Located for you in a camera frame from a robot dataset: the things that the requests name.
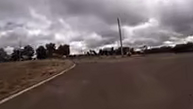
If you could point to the low distant bushes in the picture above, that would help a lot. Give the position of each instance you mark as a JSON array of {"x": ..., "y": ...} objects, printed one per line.
[{"x": 111, "y": 51}]

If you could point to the dry brown grass field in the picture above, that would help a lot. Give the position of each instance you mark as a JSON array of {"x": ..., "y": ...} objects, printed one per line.
[{"x": 16, "y": 77}]

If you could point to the row of dark trees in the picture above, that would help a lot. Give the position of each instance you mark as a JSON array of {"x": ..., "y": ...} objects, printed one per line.
[{"x": 27, "y": 53}]

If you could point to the pale concrete kerb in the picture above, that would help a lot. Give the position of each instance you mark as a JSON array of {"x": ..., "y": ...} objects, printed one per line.
[{"x": 30, "y": 87}]

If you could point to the dark asphalt road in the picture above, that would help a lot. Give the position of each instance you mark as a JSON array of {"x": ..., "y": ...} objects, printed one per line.
[{"x": 114, "y": 89}]

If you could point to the lone dark tree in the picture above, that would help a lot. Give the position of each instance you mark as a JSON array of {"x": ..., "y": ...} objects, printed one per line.
[{"x": 186, "y": 47}]

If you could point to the tall thin pole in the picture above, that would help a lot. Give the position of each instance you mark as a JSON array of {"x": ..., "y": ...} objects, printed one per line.
[{"x": 120, "y": 36}]

